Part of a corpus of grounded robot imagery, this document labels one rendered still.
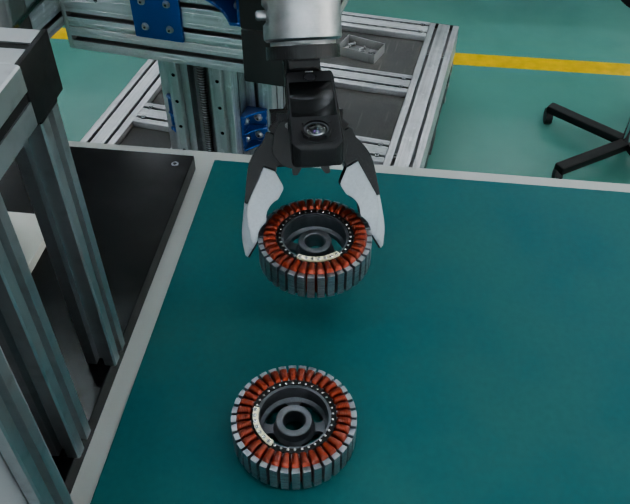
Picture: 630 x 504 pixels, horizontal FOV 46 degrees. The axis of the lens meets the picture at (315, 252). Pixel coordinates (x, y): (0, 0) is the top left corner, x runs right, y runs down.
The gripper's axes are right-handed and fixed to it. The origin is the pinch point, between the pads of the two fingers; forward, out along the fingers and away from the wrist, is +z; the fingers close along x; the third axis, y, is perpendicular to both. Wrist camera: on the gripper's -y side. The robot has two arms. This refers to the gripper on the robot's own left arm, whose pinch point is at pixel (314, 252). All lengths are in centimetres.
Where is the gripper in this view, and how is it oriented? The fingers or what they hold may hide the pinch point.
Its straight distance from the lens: 75.1
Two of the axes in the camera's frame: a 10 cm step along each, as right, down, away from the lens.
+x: -9.9, 0.7, -0.7
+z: 0.5, 9.7, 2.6
